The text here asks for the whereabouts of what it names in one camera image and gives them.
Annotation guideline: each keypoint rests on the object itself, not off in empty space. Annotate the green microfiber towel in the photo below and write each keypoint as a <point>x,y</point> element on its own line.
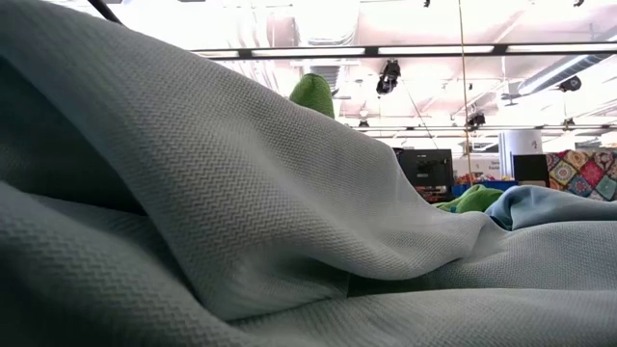
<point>474,200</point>
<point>313,94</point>

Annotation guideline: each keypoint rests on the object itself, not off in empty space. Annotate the light blue microfiber towel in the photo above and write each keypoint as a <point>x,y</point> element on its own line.
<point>193,193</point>
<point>544,205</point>

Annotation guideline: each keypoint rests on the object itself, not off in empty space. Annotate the black computer monitor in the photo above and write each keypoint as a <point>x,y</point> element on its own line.
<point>426,168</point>

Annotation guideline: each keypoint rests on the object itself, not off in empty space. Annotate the thin black overhead bar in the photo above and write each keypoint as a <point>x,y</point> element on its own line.
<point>482,127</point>

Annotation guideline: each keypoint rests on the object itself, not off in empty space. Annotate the blue plastic bin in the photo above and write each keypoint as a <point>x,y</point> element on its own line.
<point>496,185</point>

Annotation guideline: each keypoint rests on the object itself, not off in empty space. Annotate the white cylindrical column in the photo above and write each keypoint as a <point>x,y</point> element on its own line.
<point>520,144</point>

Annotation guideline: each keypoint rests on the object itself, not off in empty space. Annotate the black square box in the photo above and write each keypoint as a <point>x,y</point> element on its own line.
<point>530,168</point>

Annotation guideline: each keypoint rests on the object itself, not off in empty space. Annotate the colourful patchwork quilt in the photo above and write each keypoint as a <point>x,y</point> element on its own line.
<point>583,173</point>

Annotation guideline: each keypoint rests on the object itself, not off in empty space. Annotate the black overhead rig camera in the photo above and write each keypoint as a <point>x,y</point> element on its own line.
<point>388,77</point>

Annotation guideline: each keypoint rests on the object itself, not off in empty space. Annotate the black hanging ceiling camera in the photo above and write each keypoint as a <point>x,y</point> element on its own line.
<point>570,83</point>
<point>476,119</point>

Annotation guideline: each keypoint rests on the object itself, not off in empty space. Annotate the black overhead frame bar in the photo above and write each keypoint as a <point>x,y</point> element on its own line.
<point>434,49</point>

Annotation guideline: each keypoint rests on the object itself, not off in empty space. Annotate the black aluminium table frame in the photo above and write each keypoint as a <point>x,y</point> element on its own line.
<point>103,10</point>

